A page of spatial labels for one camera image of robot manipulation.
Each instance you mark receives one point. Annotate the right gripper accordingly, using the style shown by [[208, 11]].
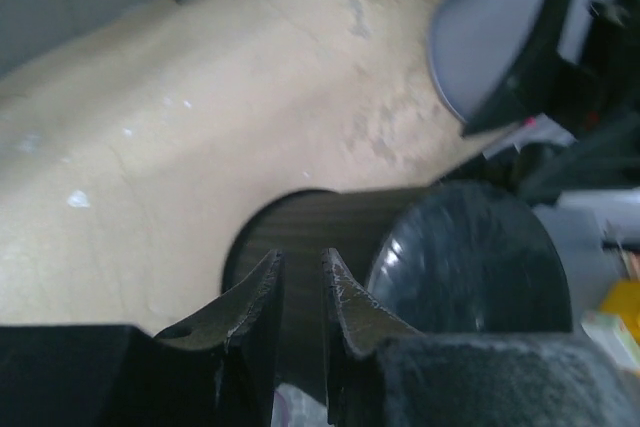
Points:
[[599, 87]]

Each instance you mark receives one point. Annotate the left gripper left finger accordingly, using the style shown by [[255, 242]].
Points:
[[215, 367]]

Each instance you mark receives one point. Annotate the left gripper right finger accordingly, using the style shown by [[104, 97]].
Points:
[[380, 371]]

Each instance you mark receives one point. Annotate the light grey round bin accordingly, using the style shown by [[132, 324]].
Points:
[[471, 43]]

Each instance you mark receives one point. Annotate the black ribbed round bin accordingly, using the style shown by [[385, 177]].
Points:
[[452, 257]]

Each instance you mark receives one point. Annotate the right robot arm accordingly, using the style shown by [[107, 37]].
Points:
[[605, 158]]

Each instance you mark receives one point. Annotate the pink plastic clip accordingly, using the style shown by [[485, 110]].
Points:
[[529, 123]]

